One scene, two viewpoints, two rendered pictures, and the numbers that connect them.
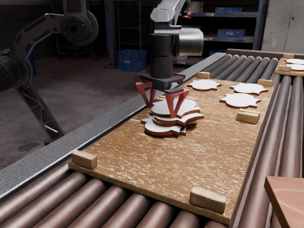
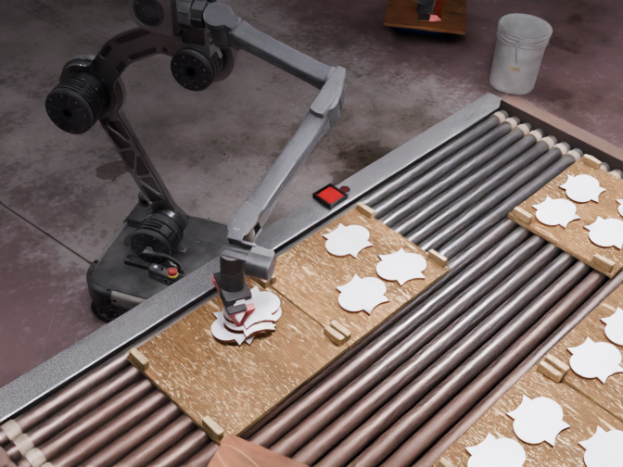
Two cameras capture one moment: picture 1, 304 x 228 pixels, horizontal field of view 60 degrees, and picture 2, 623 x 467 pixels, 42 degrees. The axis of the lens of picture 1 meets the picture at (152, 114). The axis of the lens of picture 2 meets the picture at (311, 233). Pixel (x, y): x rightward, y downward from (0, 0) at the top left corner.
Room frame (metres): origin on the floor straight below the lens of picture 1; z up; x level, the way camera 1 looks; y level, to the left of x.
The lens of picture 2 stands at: (-0.62, -0.53, 2.49)
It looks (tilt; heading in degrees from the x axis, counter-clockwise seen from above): 42 degrees down; 14
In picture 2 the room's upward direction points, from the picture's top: 4 degrees clockwise
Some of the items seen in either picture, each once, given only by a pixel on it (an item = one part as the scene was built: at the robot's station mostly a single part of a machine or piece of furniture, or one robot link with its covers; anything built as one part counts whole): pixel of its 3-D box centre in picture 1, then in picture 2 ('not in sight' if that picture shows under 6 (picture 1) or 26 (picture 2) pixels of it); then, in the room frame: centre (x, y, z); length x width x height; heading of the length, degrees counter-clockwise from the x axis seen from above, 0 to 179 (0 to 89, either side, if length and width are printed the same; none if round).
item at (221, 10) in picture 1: (227, 10); not in sight; (5.46, -1.47, 1.14); 0.50 x 0.38 x 0.11; 78
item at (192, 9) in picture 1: (192, 7); not in sight; (5.77, -0.83, 1.20); 0.36 x 0.28 x 0.22; 57
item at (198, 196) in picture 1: (207, 200); (212, 428); (0.35, -0.09, 0.95); 0.06 x 0.02 x 0.03; 62
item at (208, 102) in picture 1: (220, 96); (353, 271); (0.95, -0.26, 0.93); 0.41 x 0.35 x 0.02; 152
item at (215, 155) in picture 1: (178, 142); (238, 352); (0.58, -0.07, 0.93); 0.41 x 0.35 x 0.02; 152
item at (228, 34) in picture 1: (231, 33); not in sight; (5.47, -1.60, 0.72); 0.50 x 0.38 x 0.16; 62
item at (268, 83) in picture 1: (264, 83); (438, 258); (1.06, -0.47, 0.95); 0.06 x 0.02 x 0.03; 62
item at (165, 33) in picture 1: (163, 44); (234, 259); (0.66, -0.03, 1.16); 0.07 x 0.06 x 0.07; 90
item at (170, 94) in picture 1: (170, 98); (237, 309); (0.63, -0.05, 1.03); 0.07 x 0.07 x 0.09; 40
